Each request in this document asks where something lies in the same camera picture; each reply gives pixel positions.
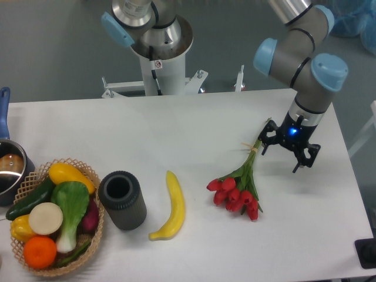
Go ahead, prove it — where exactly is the dark grey ribbed vase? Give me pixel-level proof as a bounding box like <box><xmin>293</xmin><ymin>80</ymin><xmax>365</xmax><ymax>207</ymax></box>
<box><xmin>98</xmin><ymin>170</ymin><xmax>147</xmax><ymax>231</ymax></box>

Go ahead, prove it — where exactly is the black cable on pedestal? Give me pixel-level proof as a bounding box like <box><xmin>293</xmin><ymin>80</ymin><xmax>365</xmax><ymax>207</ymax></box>
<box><xmin>148</xmin><ymin>45</ymin><xmax>163</xmax><ymax>96</ymax></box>

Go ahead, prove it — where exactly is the white frame at right edge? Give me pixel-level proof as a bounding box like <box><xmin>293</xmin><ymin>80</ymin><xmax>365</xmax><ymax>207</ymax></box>
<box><xmin>348</xmin><ymin>101</ymin><xmax>375</xmax><ymax>158</ymax></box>

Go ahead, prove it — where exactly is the green bok choy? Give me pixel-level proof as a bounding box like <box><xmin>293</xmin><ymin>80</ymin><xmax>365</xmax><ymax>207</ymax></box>
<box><xmin>51</xmin><ymin>181</ymin><xmax>89</xmax><ymax>253</ymax></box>

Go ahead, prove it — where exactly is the green cucumber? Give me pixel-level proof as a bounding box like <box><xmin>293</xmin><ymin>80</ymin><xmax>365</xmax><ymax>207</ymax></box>
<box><xmin>5</xmin><ymin>176</ymin><xmax>56</xmax><ymax>221</ymax></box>

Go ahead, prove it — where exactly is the green chili pepper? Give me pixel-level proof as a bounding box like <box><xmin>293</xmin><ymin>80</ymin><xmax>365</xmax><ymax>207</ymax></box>
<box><xmin>55</xmin><ymin>240</ymin><xmax>91</xmax><ymax>268</ymax></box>

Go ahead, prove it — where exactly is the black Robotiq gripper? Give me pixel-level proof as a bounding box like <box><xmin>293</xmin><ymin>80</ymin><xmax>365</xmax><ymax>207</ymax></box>
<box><xmin>258</xmin><ymin>113</ymin><xmax>321</xmax><ymax>173</ymax></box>

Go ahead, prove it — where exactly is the black device at table edge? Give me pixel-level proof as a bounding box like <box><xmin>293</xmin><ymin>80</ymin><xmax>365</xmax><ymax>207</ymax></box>
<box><xmin>354</xmin><ymin>238</ymin><xmax>376</xmax><ymax>269</ymax></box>

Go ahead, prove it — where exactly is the yellow squash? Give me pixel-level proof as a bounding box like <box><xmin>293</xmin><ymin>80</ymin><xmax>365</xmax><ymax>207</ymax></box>
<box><xmin>48</xmin><ymin>163</ymin><xmax>95</xmax><ymax>194</ymax></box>

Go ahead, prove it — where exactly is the purple sweet potato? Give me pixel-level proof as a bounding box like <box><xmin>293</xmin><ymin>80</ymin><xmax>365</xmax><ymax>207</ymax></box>
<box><xmin>81</xmin><ymin>198</ymin><xmax>99</xmax><ymax>233</ymax></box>

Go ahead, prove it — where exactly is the yellow banana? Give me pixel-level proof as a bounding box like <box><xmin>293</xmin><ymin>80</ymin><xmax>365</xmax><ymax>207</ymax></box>
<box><xmin>149</xmin><ymin>170</ymin><xmax>186</xmax><ymax>241</ymax></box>

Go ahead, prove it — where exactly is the woven wicker basket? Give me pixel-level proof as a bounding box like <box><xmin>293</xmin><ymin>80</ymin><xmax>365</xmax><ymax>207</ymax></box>
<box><xmin>11</xmin><ymin>158</ymin><xmax>104</xmax><ymax>277</ymax></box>

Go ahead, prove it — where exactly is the blue plastic bag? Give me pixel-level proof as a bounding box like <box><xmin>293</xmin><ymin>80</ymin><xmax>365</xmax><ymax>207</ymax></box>
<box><xmin>329</xmin><ymin>1</ymin><xmax>375</xmax><ymax>55</ymax></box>

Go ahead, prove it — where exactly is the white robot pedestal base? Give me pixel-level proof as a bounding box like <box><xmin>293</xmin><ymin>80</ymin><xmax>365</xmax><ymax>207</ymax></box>
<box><xmin>101</xmin><ymin>14</ymin><xmax>246</xmax><ymax>99</ymax></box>

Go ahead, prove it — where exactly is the red tulip bouquet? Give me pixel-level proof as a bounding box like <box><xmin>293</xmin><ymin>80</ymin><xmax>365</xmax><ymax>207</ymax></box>
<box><xmin>207</xmin><ymin>139</ymin><xmax>263</xmax><ymax>221</ymax></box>

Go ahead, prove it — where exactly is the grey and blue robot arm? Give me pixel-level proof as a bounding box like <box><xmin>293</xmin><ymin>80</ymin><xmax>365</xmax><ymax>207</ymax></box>
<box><xmin>101</xmin><ymin>1</ymin><xmax>348</xmax><ymax>167</ymax></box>

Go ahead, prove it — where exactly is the orange fruit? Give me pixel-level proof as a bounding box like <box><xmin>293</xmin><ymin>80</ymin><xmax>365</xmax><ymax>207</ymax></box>
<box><xmin>23</xmin><ymin>236</ymin><xmax>57</xmax><ymax>269</ymax></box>

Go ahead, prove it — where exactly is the yellow bell pepper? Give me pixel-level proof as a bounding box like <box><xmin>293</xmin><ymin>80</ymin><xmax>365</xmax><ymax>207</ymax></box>
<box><xmin>11</xmin><ymin>214</ymin><xmax>37</xmax><ymax>243</ymax></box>

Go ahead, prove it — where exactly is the blue handled saucepan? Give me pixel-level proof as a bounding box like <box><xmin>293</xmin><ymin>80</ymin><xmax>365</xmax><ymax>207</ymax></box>
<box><xmin>1</xmin><ymin>87</ymin><xmax>35</xmax><ymax>207</ymax></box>

